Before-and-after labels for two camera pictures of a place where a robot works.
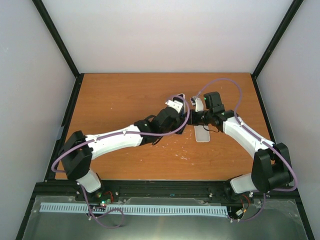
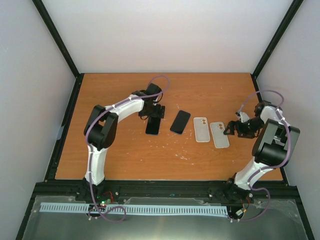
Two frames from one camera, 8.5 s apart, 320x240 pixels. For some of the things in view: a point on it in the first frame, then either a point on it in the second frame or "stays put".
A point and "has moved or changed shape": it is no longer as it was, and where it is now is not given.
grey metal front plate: [279, 219] stays put
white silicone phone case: [202, 135] stays put
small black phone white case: [180, 99] has moved or changed shape
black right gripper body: [201, 120] → [248, 131]
